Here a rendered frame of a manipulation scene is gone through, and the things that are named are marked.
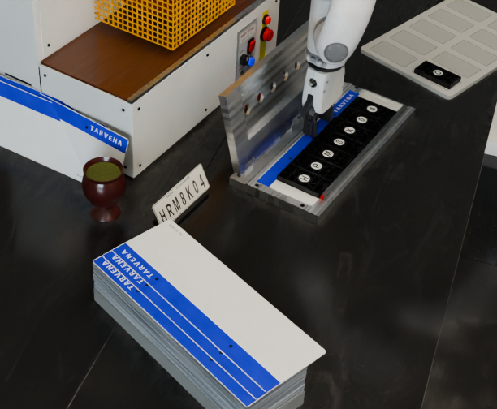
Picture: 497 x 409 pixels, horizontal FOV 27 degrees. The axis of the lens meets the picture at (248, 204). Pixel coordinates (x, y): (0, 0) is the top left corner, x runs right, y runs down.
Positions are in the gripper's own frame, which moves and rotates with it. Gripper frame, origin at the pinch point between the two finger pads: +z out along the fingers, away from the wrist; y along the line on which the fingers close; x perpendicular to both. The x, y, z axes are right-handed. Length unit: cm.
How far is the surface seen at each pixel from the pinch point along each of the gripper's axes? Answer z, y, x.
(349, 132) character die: 0.9, 1.6, -6.9
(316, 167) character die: 0.9, -12.9, -7.0
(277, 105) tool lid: -5.5, -7.1, 6.4
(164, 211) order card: 0.2, -42.3, 9.5
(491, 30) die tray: 3, 63, -14
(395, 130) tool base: 1.9, 9.5, -13.9
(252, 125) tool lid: -6.1, -16.7, 6.5
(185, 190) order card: -0.1, -35.2, 9.7
